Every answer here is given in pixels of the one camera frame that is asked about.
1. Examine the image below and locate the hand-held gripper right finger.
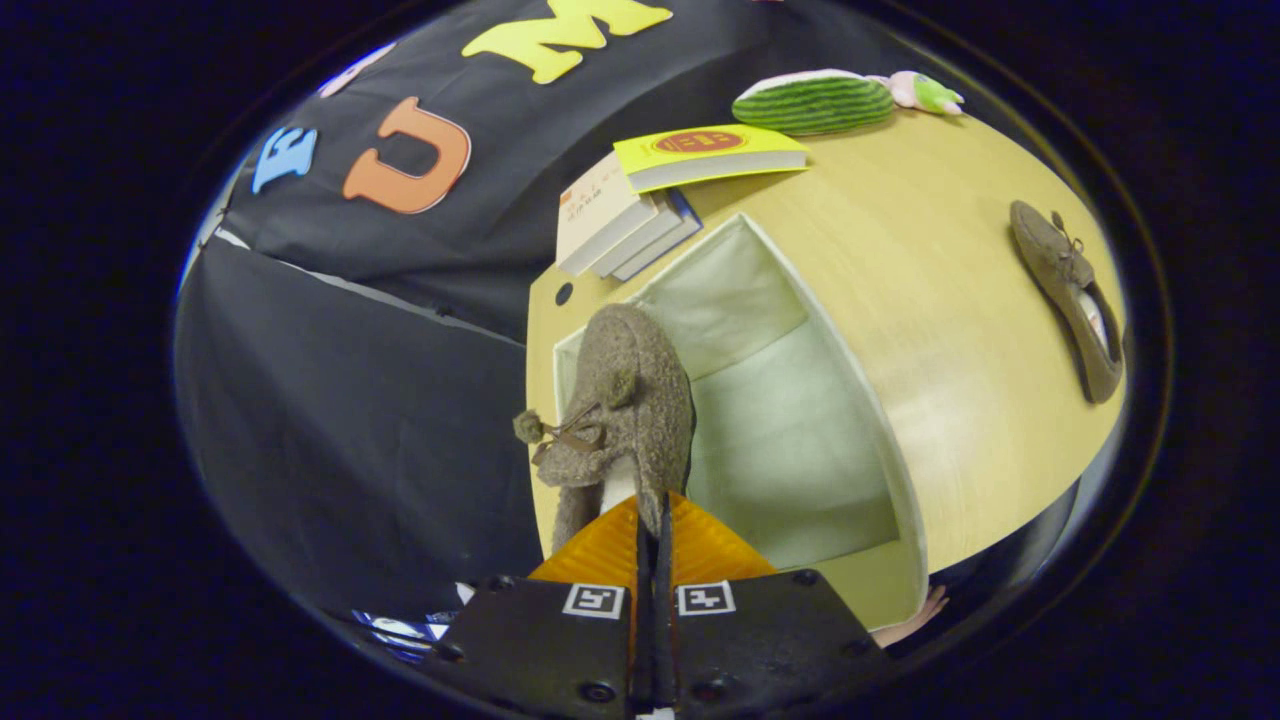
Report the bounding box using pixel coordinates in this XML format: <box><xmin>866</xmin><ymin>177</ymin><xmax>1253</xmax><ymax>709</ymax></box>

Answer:
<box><xmin>655</xmin><ymin>490</ymin><xmax>891</xmax><ymax>720</ymax></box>

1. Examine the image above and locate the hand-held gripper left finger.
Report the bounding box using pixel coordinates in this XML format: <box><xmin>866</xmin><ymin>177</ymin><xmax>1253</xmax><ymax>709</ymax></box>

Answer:
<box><xmin>425</xmin><ymin>492</ymin><xmax>653</xmax><ymax>720</ymax></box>

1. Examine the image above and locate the pale green storage box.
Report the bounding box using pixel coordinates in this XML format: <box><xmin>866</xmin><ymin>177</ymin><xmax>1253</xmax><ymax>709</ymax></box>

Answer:
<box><xmin>552</xmin><ymin>212</ymin><xmax>931</xmax><ymax>631</ymax></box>

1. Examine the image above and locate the brown fuzzy shoe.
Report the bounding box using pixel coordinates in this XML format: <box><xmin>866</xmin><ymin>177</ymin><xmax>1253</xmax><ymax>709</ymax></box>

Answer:
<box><xmin>512</xmin><ymin>303</ymin><xmax>696</xmax><ymax>556</ymax></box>
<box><xmin>1008</xmin><ymin>200</ymin><xmax>1126</xmax><ymax>406</ymax></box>

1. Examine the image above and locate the blue printed box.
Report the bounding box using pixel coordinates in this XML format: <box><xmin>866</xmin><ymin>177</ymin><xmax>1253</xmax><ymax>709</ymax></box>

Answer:
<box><xmin>350</xmin><ymin>605</ymin><xmax>461</xmax><ymax>663</ymax></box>

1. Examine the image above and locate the black backdrop cloth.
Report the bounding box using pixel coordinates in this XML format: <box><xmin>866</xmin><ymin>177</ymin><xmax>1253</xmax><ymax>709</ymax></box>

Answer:
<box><xmin>172</xmin><ymin>0</ymin><xmax>901</xmax><ymax>621</ymax></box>

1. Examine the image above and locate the white book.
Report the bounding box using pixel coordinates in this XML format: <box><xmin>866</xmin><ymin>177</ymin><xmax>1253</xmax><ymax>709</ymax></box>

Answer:
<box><xmin>590</xmin><ymin>195</ymin><xmax>683</xmax><ymax>280</ymax></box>

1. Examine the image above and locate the blue-edged book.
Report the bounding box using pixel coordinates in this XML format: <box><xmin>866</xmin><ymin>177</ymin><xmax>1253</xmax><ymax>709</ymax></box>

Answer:
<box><xmin>612</xmin><ymin>190</ymin><xmax>703</xmax><ymax>283</ymax></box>

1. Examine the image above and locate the beige book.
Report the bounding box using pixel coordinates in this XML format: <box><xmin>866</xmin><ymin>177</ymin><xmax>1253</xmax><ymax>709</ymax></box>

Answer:
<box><xmin>555</xmin><ymin>150</ymin><xmax>656</xmax><ymax>278</ymax></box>

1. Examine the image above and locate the yellow book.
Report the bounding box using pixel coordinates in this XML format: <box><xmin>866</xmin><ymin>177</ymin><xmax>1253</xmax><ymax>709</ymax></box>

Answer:
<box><xmin>612</xmin><ymin>123</ymin><xmax>811</xmax><ymax>194</ymax></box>

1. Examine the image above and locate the watermelon slice plush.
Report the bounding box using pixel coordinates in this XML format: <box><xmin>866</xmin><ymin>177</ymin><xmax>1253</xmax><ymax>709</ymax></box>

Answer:
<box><xmin>732</xmin><ymin>68</ymin><xmax>896</xmax><ymax>136</ymax></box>

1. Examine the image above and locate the green and pink plush toy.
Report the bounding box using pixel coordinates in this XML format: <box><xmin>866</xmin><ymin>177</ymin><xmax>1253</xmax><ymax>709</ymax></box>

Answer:
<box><xmin>868</xmin><ymin>70</ymin><xmax>966</xmax><ymax>116</ymax></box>

